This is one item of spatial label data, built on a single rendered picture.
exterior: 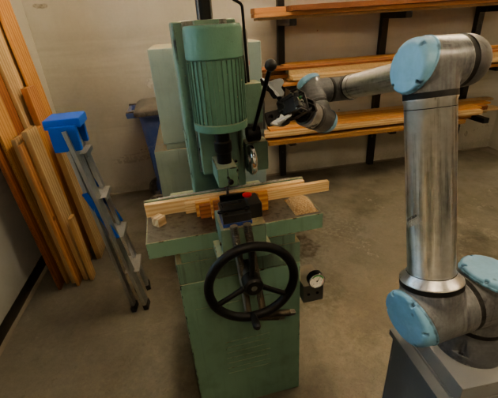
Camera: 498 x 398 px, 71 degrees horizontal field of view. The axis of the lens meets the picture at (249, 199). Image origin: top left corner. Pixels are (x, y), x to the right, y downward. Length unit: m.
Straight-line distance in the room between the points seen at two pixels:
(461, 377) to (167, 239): 0.92
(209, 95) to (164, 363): 1.38
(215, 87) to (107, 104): 2.52
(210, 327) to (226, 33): 1.01
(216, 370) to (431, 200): 1.09
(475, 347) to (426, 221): 0.43
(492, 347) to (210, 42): 1.13
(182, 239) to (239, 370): 0.70
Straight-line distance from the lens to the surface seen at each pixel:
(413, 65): 0.86
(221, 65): 1.07
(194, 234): 1.15
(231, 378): 1.65
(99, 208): 1.92
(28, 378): 2.22
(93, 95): 3.55
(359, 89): 1.30
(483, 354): 1.21
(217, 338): 1.46
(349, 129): 3.47
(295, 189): 1.34
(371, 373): 1.92
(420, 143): 0.87
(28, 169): 2.30
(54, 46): 3.57
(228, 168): 1.19
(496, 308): 1.10
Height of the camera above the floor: 1.51
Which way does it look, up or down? 27 degrees down
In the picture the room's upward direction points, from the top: 4 degrees counter-clockwise
